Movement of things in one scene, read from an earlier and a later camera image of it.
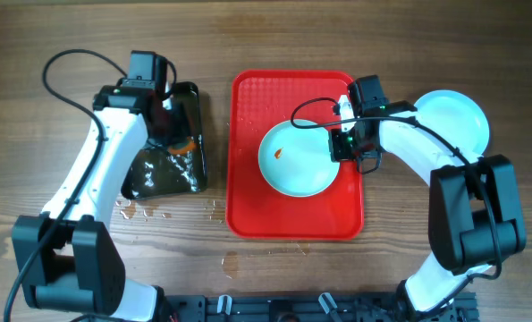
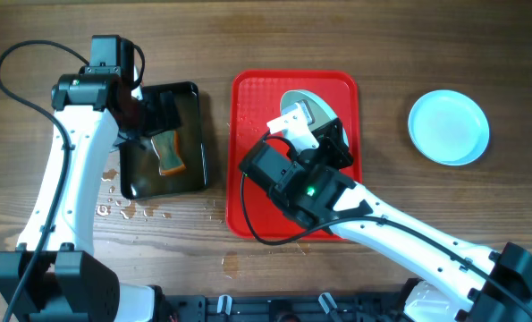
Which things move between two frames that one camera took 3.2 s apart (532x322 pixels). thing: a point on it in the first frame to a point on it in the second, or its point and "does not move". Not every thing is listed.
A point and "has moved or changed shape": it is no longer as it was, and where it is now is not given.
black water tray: [179, 165] does not move
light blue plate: [297, 162] has moved or changed shape
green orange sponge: [180, 148] to [166, 146]
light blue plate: [457, 119] does not move
